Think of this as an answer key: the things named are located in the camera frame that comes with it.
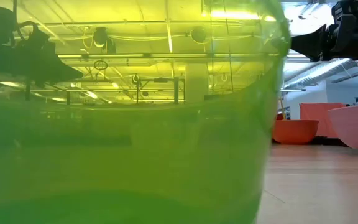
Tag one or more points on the green plastic bowl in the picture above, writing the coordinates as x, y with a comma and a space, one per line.
135, 155

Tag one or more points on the silver ventilation duct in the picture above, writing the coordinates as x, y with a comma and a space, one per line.
322, 73

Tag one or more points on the red-orange plastic bowl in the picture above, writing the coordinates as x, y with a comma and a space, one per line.
295, 132

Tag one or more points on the black aluminium table frame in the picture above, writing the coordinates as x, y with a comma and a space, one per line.
329, 141

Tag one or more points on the orange partition panel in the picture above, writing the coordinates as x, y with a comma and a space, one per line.
315, 112

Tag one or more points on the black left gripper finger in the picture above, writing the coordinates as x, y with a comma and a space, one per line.
61, 70

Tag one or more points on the white pillar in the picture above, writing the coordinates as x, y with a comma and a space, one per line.
196, 81

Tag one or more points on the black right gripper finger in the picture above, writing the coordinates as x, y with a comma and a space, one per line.
314, 43

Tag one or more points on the ceiling strip light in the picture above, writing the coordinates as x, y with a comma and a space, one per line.
235, 15

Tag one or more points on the pink plastic bowl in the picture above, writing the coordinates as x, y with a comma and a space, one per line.
357, 127

